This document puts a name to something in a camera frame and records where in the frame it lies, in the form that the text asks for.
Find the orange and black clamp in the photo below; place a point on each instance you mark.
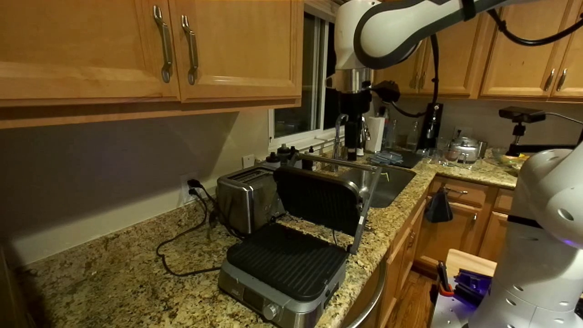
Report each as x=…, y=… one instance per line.
x=444, y=280

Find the glass bowl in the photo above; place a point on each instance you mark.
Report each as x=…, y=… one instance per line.
x=509, y=158

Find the black pot holder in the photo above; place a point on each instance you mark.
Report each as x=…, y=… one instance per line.
x=438, y=209

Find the sandwich maker lid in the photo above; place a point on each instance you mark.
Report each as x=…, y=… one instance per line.
x=321, y=198

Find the silver toaster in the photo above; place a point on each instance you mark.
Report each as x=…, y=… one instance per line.
x=248, y=200

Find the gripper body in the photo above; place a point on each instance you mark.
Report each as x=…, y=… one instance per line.
x=355, y=104

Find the wooden wall cabinet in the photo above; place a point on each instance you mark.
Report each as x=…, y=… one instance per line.
x=91, y=45

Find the blue gear box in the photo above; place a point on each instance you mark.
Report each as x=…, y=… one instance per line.
x=473, y=284

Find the steel sink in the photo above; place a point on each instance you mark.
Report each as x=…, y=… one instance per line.
x=391, y=184

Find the steel kettle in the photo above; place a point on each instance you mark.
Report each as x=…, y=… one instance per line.
x=464, y=149

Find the blue cloth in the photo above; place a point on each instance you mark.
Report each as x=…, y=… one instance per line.
x=386, y=158

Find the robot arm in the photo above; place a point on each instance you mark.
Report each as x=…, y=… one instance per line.
x=542, y=255

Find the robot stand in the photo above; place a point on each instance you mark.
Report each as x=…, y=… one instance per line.
x=451, y=314

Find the wooden drawer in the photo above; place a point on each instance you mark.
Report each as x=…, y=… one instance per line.
x=473, y=191

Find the white switch plate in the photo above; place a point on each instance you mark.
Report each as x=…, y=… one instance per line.
x=248, y=161

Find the dark drying mat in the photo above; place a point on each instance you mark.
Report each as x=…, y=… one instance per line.
x=411, y=158

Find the wooden base cabinet door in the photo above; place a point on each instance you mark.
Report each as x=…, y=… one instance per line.
x=451, y=241

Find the camera on mount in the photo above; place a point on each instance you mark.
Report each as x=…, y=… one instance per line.
x=520, y=115

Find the sandwich maker knob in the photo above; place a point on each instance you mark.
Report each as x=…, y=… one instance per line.
x=270, y=312

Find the wall cabinet door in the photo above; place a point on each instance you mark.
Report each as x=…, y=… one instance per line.
x=246, y=45
x=82, y=45

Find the dark pump bottle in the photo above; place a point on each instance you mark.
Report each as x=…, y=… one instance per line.
x=308, y=160

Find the black cap bottle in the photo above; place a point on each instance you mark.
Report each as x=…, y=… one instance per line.
x=273, y=158
x=285, y=152

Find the window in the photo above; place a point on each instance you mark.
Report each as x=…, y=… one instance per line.
x=303, y=77

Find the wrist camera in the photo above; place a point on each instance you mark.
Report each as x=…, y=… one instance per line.
x=387, y=91

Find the wooden board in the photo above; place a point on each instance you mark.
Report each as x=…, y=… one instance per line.
x=469, y=263

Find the row of wooden wall cabinets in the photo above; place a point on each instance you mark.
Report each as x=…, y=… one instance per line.
x=514, y=64

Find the drinking glass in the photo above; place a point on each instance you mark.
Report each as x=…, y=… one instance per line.
x=440, y=152

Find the wall socket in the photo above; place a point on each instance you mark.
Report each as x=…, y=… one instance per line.
x=189, y=184

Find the sandwich maker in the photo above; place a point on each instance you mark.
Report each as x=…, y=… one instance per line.
x=287, y=264

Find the chrome tap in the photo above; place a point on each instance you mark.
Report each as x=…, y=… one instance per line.
x=337, y=136

